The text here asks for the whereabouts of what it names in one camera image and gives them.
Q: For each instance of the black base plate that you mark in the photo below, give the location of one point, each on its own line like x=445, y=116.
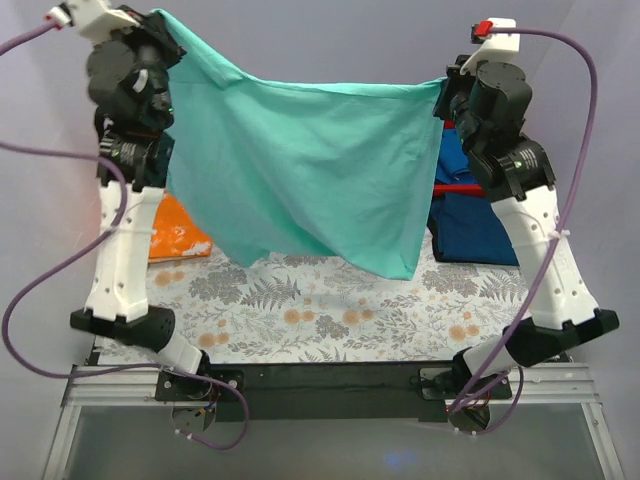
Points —
x=320, y=391

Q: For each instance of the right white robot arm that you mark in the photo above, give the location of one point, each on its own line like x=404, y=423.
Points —
x=486, y=96

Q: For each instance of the navy folded t shirt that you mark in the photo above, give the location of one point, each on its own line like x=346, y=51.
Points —
x=465, y=229

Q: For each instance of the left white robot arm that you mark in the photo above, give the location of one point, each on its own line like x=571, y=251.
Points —
x=128, y=81

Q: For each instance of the teal t shirt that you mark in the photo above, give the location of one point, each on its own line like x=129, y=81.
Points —
x=319, y=169

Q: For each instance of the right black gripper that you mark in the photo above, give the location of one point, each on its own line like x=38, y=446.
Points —
x=445, y=100

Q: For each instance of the orange folded t shirt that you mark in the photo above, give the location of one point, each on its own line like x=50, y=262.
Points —
x=175, y=235

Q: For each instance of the blue crumpled t shirt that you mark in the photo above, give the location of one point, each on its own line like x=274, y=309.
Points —
x=452, y=164

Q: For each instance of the floral table mat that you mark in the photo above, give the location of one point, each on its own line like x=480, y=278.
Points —
x=310, y=309

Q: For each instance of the red plastic bin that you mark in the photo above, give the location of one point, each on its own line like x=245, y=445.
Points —
x=473, y=190

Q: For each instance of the aluminium mounting rail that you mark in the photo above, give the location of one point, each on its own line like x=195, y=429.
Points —
x=551, y=383

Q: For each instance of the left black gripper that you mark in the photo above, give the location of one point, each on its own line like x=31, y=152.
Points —
x=163, y=38

